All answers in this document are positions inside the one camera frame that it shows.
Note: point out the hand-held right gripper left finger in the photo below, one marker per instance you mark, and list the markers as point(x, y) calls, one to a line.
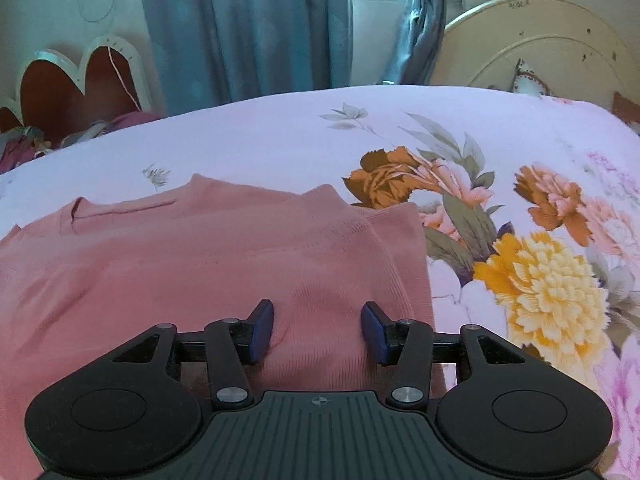
point(262, 330)

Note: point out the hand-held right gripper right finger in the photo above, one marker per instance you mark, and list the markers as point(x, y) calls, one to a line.
point(376, 331)

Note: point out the pink sweater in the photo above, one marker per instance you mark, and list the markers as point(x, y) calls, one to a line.
point(190, 270)

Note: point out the pile of clothes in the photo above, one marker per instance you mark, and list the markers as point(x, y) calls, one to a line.
point(75, 140)

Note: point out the floral bed sheet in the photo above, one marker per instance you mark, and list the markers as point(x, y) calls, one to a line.
point(280, 135)

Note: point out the wide blue curtain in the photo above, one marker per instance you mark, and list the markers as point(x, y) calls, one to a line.
point(240, 30)

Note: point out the narrow blue curtain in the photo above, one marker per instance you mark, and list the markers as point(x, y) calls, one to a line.
point(425, 25)

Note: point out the red heart-shaped headboard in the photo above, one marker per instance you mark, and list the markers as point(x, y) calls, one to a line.
point(60, 85)

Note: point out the cream round headboard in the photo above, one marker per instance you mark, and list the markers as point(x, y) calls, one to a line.
point(550, 45)

